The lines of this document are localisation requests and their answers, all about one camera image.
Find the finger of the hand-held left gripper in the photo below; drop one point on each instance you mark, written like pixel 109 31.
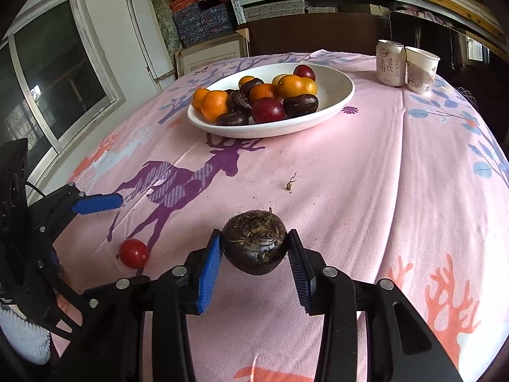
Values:
pixel 97 203
pixel 69 292

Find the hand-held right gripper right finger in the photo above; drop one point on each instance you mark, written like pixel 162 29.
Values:
pixel 300 274

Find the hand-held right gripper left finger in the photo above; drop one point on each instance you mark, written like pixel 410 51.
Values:
pixel 208 274

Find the dark water chestnut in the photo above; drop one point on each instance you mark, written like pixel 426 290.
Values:
pixel 239 100
pixel 232 119
pixel 254 84
pixel 301 104
pixel 254 242

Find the red cherry tomato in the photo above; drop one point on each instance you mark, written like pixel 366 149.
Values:
pixel 134 253

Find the white plate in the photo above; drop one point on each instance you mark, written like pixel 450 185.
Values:
pixel 334 87

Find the pink printed tablecloth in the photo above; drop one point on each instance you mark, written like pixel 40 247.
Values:
pixel 358 207

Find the brown stem scrap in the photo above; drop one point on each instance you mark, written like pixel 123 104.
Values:
pixel 290 185

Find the dark sliding window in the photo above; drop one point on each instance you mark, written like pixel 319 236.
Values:
pixel 59 71

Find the large orange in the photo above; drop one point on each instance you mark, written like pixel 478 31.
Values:
pixel 214 106

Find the red plum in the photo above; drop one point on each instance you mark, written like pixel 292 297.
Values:
pixel 304 72
pixel 268 110

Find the beige cabinet door panel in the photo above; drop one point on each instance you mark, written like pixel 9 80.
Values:
pixel 210 53

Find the yellow plum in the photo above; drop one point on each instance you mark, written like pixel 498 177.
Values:
pixel 277 78

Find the marbled panel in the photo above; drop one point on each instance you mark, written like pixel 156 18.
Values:
pixel 163 16

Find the stack of blue patterned boxes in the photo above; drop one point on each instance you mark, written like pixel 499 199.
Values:
pixel 202 22

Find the stack of orange boxes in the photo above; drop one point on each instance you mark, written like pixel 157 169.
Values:
pixel 187 2

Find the white drink can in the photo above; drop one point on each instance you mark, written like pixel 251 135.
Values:
pixel 389 63

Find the white paper cup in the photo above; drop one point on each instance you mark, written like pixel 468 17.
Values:
pixel 421 71

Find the dark brown board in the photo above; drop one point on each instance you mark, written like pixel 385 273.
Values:
pixel 310 34

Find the stack of white patterned boxes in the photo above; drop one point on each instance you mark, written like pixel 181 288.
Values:
pixel 274 10

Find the black chair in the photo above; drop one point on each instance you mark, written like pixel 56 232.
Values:
pixel 409 28

